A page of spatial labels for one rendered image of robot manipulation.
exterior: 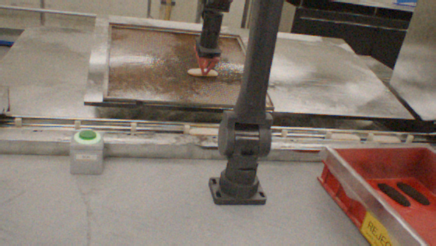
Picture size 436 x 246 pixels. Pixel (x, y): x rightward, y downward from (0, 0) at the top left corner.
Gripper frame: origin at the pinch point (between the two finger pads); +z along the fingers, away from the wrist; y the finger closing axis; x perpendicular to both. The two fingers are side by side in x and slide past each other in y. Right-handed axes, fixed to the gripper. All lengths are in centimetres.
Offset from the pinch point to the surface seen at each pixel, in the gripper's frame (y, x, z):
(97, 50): -12.6, -33.0, 1.5
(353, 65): -13, 64, 1
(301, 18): -129, 99, 29
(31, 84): -7, -53, 12
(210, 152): 37.9, -5.4, 2.6
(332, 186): 54, 21, 0
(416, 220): 65, 38, 0
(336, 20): -129, 125, 28
